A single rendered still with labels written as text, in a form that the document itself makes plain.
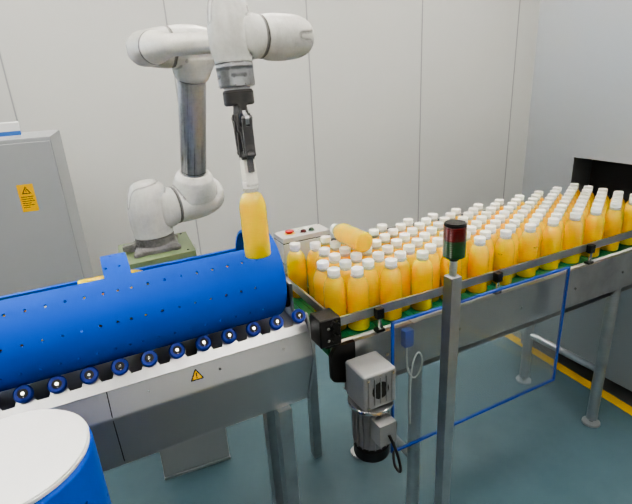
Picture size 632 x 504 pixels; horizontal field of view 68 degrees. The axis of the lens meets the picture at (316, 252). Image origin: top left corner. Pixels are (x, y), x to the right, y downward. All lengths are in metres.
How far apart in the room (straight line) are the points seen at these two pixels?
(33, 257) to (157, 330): 1.76
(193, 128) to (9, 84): 2.45
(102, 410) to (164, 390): 0.16
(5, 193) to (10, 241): 0.26
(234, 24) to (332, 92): 3.34
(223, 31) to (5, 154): 1.89
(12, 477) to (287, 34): 1.08
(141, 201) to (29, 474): 1.15
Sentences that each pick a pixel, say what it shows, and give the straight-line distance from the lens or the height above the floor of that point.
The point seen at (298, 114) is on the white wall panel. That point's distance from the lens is 4.38.
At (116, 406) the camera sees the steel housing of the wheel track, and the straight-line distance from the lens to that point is 1.42.
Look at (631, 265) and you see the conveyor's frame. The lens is 2.43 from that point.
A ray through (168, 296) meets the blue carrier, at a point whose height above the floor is 1.14.
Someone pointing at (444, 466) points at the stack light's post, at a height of 0.42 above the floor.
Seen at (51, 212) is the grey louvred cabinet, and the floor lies 1.05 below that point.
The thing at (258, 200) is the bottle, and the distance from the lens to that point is 1.23.
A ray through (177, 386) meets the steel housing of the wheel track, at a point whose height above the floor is 0.87.
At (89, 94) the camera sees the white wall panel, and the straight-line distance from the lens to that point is 4.10.
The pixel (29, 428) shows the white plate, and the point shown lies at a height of 1.04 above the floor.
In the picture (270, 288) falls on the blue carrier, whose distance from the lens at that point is 1.36.
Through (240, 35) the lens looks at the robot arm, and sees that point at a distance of 1.20.
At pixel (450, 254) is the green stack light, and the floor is 1.18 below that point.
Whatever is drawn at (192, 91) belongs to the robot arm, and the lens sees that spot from 1.82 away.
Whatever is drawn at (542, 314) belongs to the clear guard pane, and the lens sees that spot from 1.96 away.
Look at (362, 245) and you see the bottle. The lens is 1.57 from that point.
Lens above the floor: 1.65
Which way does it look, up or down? 20 degrees down
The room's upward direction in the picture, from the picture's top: 3 degrees counter-clockwise
